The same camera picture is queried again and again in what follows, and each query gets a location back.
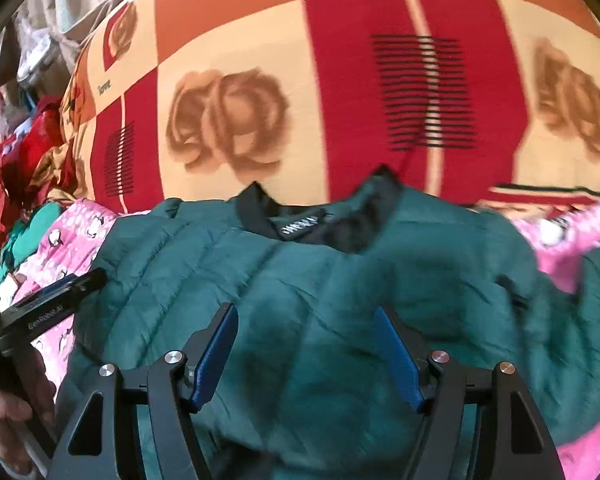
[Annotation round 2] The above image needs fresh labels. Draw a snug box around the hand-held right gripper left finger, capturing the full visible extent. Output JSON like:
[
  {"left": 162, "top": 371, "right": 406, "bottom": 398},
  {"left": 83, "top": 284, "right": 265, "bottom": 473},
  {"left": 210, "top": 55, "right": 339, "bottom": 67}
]
[{"left": 47, "top": 302, "right": 240, "bottom": 480}]

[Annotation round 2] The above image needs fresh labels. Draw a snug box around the rose print checked blanket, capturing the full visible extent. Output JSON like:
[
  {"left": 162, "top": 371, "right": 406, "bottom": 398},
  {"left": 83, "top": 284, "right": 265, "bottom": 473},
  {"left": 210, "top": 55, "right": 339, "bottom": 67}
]
[{"left": 60, "top": 0, "right": 600, "bottom": 211}]

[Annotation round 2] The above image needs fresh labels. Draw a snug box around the person's left hand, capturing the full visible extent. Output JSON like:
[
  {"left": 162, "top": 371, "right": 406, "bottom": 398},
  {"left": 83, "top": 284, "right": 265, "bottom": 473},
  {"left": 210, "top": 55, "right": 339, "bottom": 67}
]
[{"left": 0, "top": 354, "right": 57, "bottom": 477}]

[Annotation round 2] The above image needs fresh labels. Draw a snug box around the pile of red clothes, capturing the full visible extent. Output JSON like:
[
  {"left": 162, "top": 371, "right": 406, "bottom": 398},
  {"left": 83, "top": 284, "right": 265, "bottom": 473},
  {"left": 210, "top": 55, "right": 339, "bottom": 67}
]
[{"left": 0, "top": 95, "right": 88, "bottom": 251}]

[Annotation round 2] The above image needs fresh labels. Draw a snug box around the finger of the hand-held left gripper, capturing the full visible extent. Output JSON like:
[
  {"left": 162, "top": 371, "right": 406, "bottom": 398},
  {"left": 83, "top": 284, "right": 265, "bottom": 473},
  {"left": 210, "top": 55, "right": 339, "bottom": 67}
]
[{"left": 2, "top": 268, "right": 107, "bottom": 317}]

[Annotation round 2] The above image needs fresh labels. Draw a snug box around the beige curtain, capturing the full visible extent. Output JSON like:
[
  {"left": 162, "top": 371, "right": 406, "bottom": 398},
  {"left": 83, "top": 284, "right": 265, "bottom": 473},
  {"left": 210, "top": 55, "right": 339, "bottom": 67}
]
[{"left": 10, "top": 0, "right": 126, "bottom": 61}]

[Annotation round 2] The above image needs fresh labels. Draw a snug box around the pink penguin print blanket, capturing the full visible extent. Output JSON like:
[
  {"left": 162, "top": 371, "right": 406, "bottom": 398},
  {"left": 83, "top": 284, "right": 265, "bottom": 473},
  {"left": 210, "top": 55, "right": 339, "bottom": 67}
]
[{"left": 0, "top": 195, "right": 600, "bottom": 480}]

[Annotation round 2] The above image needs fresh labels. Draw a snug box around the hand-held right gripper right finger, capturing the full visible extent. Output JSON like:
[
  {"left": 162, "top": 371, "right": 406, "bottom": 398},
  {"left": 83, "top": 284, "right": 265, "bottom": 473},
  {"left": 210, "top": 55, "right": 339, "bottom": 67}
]
[{"left": 372, "top": 305, "right": 566, "bottom": 480}]

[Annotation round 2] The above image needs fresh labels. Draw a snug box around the light green cloth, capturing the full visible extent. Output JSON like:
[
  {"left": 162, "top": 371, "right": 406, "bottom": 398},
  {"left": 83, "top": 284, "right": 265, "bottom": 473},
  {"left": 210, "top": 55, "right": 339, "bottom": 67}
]
[{"left": 0, "top": 202, "right": 63, "bottom": 286}]

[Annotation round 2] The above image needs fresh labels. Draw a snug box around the dark green puffer jacket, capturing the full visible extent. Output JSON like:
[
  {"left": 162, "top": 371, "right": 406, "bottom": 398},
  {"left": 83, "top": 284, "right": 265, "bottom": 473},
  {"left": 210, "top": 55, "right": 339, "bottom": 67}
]
[{"left": 57, "top": 165, "right": 600, "bottom": 480}]

